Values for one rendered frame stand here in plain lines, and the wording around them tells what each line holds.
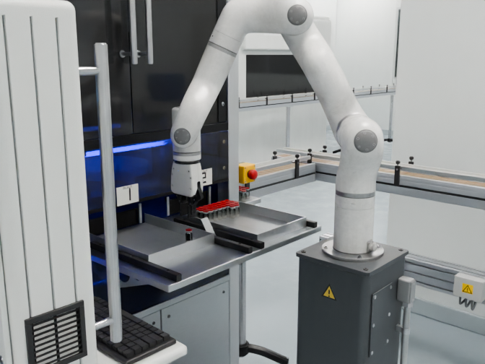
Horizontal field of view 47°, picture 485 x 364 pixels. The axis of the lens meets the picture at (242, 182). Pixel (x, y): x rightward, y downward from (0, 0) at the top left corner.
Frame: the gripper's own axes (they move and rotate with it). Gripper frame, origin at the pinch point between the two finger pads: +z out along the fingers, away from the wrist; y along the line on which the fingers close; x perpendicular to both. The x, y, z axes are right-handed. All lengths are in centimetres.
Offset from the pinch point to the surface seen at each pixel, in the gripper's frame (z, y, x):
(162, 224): 9.7, -18.6, 5.0
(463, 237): 48, 22, 177
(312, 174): 11, -31, 111
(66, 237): -14, 35, -62
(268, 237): 9.7, 16.9, 18.6
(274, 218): 10.7, 3.3, 39.0
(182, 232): 10.3, -8.4, 5.0
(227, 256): 11.1, 16.7, 0.1
